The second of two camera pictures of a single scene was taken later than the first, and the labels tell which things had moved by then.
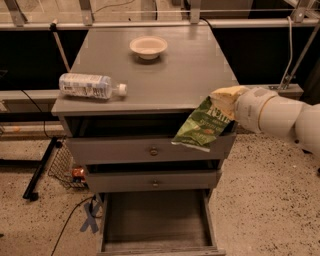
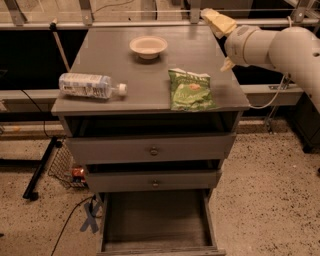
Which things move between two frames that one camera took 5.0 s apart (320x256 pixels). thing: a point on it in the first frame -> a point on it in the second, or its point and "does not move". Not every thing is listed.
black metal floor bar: (29, 191) does not move
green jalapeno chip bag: (202, 126) -> (190, 91)
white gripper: (248, 108) -> (237, 44)
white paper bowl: (148, 47) does not move
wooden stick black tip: (63, 55) does not move
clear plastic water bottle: (90, 85) does not move
